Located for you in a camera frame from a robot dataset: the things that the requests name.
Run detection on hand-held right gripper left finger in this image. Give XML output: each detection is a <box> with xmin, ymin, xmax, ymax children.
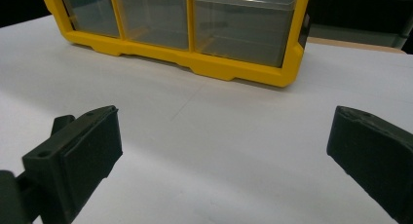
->
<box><xmin>22</xmin><ymin>105</ymin><xmax>124</xmax><ymax>224</ymax></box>

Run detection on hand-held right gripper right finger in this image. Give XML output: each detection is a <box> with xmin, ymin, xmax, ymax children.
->
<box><xmin>326</xmin><ymin>105</ymin><xmax>413</xmax><ymax>224</ymax></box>

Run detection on yellow black drawer organizer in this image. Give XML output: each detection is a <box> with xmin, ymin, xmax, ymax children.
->
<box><xmin>39</xmin><ymin>0</ymin><xmax>312</xmax><ymax>89</ymax></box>

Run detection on clear plastic drawer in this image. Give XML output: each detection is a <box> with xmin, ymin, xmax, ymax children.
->
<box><xmin>187</xmin><ymin>0</ymin><xmax>299</xmax><ymax>68</ymax></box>

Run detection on white board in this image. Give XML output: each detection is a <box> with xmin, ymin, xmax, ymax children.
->
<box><xmin>0</xmin><ymin>14</ymin><xmax>413</xmax><ymax>224</ymax></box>

